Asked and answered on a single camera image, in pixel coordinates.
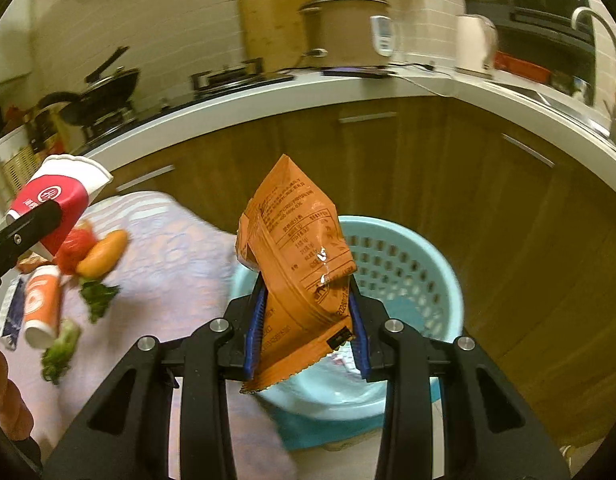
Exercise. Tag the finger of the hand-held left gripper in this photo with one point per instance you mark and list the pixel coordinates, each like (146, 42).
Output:
(18, 240)

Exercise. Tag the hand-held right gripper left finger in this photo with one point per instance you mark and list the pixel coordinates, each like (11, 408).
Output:
(255, 330)

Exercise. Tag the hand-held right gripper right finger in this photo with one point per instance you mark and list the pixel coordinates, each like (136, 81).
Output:
(360, 345)

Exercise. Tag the red and white paper cup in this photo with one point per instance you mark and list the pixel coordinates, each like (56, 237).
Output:
(53, 195)

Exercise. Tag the light blue plastic basket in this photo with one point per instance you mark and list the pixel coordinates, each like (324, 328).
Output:
(413, 280)

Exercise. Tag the orange snack packet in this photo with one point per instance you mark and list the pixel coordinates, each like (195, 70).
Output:
(288, 240)

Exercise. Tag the person's left hand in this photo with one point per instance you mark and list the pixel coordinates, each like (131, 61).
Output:
(5, 395)

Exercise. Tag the red tomato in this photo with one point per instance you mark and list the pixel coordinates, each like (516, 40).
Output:
(73, 255)

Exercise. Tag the orange and white paper cup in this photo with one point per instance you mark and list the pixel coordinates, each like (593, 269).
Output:
(40, 305)

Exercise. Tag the blue and white packet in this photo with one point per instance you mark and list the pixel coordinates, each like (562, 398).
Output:
(13, 315)

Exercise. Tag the orange carrot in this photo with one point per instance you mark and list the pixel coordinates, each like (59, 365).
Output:
(103, 255)

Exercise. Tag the green leafy vegetable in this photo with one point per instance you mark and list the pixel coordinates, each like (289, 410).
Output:
(63, 345)
(98, 297)

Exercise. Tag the floral patterned cloth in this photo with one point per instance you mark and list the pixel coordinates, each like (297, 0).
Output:
(163, 270)

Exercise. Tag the black wok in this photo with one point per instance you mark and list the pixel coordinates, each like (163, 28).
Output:
(103, 102)

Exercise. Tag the black glass gas stove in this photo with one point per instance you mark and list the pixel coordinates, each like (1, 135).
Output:
(223, 80)

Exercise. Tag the dark smartphone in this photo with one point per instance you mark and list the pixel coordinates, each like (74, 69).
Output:
(355, 72)

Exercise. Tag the beige rice cooker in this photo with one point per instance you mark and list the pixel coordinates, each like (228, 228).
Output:
(343, 35)

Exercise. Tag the wooden cutting board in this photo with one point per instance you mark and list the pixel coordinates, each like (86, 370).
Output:
(273, 20)

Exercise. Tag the steel sink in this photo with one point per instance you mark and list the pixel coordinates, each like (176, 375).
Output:
(558, 102)

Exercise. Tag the red plastic container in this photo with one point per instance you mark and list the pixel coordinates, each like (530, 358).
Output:
(520, 67)

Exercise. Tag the white electric kettle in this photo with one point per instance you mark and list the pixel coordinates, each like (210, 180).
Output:
(473, 45)

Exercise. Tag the steel kitchen faucet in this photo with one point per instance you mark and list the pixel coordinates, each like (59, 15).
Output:
(610, 60)

